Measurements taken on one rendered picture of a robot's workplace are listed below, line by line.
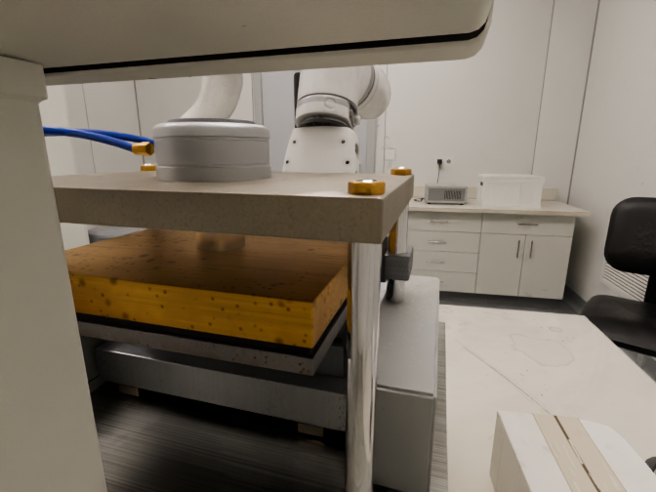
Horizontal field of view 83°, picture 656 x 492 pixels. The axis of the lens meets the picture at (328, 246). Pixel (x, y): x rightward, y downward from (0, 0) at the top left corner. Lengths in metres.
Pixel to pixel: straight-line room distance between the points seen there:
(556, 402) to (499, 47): 3.07
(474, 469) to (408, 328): 0.30
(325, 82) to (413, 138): 2.88
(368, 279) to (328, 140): 0.35
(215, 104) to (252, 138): 0.80
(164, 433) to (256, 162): 0.21
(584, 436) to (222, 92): 0.95
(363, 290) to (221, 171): 0.12
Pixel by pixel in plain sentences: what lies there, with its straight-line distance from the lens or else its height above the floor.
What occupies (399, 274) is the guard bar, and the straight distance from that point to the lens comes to 0.32.
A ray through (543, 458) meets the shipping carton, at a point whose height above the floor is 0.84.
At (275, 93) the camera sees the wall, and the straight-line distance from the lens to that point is 3.60.
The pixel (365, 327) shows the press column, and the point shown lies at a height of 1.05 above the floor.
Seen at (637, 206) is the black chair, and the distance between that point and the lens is 2.06.
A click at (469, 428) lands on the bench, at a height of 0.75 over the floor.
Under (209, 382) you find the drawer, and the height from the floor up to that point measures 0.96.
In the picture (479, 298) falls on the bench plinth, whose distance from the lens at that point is 3.12.
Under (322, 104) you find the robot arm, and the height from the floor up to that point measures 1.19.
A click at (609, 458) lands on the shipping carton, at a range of 0.50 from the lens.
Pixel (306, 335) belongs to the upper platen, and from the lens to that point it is 0.19.
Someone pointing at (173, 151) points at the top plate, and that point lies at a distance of 0.26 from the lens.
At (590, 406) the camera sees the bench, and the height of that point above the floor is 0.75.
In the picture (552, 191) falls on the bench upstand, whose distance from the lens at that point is 3.54.
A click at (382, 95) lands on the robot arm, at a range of 0.60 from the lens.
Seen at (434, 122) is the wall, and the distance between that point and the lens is 3.39.
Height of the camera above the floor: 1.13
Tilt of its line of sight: 14 degrees down
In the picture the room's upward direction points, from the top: straight up
